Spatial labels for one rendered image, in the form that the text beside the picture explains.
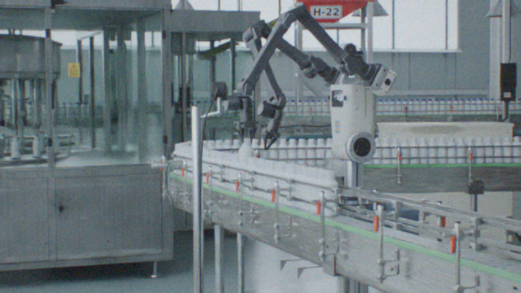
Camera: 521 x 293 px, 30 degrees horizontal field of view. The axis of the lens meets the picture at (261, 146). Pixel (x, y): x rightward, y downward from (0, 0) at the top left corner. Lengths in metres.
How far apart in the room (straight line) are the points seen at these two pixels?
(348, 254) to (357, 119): 1.57
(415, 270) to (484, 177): 3.48
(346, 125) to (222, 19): 5.19
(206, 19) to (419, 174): 4.13
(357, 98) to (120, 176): 3.27
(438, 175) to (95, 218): 2.79
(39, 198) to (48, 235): 0.29
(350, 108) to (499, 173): 1.83
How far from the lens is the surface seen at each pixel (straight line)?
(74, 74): 7.68
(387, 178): 6.29
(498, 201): 8.82
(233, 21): 9.96
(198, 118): 3.37
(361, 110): 4.87
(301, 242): 3.78
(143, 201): 7.79
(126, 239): 7.80
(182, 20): 9.81
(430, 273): 2.90
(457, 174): 6.37
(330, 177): 3.61
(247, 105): 4.48
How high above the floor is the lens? 1.45
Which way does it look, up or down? 3 degrees down
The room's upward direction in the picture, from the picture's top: straight up
